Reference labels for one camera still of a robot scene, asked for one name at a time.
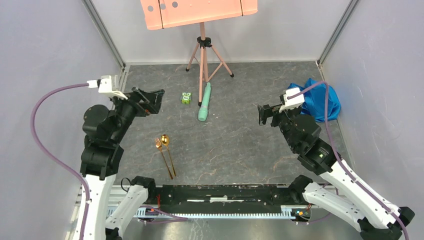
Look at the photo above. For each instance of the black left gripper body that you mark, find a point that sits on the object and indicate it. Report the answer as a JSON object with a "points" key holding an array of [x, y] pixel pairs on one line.
{"points": [[129, 109]]}

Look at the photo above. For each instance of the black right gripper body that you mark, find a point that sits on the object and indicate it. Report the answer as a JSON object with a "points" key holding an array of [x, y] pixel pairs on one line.
{"points": [[282, 119]]}

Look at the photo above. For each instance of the blue cloth napkin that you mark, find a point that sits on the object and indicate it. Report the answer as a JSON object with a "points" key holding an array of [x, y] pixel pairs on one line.
{"points": [[314, 104]]}

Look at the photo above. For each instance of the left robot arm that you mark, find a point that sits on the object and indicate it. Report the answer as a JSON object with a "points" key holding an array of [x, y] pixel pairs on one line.
{"points": [[104, 130]]}

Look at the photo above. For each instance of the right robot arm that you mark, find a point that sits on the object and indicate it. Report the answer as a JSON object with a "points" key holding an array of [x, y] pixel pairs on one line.
{"points": [[374, 217]]}

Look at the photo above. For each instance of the gold fork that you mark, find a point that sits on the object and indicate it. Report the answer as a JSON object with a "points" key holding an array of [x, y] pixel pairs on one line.
{"points": [[159, 146]]}

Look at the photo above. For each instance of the green owl toy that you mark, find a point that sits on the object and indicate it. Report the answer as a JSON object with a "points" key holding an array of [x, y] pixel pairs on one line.
{"points": [[186, 98]]}

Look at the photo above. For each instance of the mint green flashlight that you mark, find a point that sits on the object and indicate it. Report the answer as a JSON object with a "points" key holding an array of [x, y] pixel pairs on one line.
{"points": [[203, 110]]}

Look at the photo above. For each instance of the pink music stand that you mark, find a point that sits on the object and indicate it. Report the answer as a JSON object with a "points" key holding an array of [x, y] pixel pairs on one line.
{"points": [[162, 14]]}

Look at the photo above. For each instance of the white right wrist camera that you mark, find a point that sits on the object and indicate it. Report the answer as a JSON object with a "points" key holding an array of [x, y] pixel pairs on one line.
{"points": [[291, 99]]}

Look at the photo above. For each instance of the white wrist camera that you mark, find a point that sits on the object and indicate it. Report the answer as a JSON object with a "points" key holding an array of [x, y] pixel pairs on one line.
{"points": [[291, 99], [107, 85]]}

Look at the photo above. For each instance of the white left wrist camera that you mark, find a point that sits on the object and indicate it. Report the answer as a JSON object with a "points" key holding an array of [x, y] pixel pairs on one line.
{"points": [[107, 85]]}

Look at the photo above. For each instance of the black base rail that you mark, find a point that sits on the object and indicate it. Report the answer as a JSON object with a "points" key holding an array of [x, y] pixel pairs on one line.
{"points": [[223, 198]]}

